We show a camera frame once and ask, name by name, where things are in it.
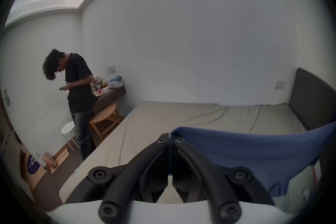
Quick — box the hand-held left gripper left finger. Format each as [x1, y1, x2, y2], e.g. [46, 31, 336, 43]
[66, 133, 170, 223]

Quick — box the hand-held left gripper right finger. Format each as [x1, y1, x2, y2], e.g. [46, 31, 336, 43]
[169, 138, 275, 223]

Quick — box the dark blue shirt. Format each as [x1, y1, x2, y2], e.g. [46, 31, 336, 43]
[170, 121, 336, 197]

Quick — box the bed with beige sheet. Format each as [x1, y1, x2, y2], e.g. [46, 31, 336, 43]
[59, 102, 319, 214]

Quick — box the round wooden stool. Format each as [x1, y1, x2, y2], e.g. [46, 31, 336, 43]
[89, 103, 122, 139]

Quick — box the flat cardboard carton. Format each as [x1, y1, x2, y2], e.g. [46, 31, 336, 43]
[43, 146, 70, 174]

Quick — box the white round stool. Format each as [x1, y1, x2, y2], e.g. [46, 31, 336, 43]
[61, 121, 80, 151]

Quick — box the cardboard carton with blue print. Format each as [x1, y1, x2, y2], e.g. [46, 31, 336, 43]
[20, 148, 48, 189]

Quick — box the washing machine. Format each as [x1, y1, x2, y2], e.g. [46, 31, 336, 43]
[1, 123, 27, 163]

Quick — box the dark grey padded headboard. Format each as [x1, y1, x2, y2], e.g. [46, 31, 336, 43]
[288, 68, 336, 131]

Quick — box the dark wall shelf with bags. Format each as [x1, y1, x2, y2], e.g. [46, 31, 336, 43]
[90, 75, 126, 116]

